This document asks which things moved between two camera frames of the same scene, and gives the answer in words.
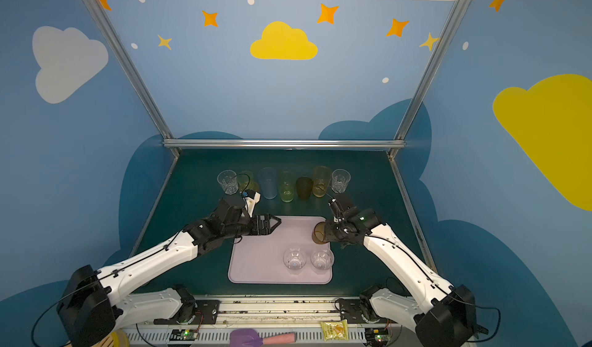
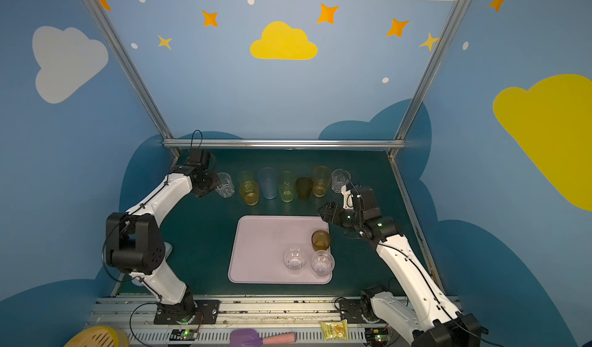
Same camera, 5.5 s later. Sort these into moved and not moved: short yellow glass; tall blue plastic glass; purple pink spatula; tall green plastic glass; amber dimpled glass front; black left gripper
Moved: amber dimpled glass front; black left gripper
Not moved: tall green plastic glass; tall blue plastic glass; purple pink spatula; short yellow glass
